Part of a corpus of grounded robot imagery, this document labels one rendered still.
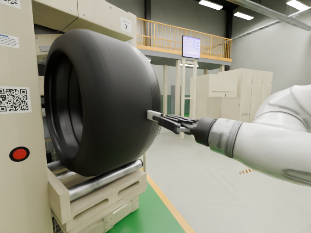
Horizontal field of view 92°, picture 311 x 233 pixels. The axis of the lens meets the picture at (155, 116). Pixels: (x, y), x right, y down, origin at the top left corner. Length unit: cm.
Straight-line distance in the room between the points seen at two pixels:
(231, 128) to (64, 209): 52
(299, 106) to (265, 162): 16
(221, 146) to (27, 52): 59
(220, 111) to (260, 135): 458
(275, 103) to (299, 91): 5
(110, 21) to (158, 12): 1090
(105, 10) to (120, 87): 71
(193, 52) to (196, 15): 914
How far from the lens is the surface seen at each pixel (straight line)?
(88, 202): 65
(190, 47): 467
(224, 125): 38
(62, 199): 57
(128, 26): 119
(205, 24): 1402
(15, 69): 60
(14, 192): 65
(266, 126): 37
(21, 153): 61
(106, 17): 110
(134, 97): 50
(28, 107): 59
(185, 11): 1321
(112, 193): 68
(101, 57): 50
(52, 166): 87
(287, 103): 46
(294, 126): 39
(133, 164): 74
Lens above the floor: 123
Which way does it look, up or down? 7 degrees down
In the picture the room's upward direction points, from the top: straight up
